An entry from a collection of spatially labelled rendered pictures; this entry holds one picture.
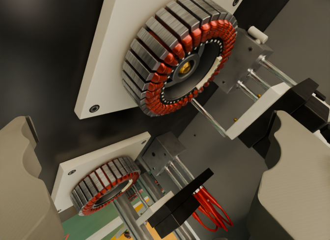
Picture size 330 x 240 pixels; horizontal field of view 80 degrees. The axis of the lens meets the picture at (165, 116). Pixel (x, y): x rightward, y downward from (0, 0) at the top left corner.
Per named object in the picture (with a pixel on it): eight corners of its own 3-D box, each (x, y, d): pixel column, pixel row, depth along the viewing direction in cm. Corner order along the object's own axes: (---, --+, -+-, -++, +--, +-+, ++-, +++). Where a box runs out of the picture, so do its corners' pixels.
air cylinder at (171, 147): (141, 157, 45) (155, 177, 43) (155, 136, 40) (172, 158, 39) (156, 149, 49) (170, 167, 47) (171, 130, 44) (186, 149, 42)
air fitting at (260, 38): (242, 31, 27) (260, 45, 26) (249, 23, 26) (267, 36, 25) (245, 32, 27) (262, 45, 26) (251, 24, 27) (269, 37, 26)
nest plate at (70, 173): (46, 212, 33) (49, 218, 32) (59, 163, 24) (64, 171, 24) (120, 173, 44) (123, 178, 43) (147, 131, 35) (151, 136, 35)
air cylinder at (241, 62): (201, 71, 31) (227, 95, 29) (233, 25, 26) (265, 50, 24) (216, 69, 34) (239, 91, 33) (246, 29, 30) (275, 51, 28)
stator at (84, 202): (61, 207, 32) (72, 228, 31) (78, 171, 26) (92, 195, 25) (117, 179, 41) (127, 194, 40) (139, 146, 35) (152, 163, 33)
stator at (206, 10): (102, 102, 18) (124, 132, 17) (153, -32, 12) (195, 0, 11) (176, 89, 27) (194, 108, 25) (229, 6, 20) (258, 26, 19)
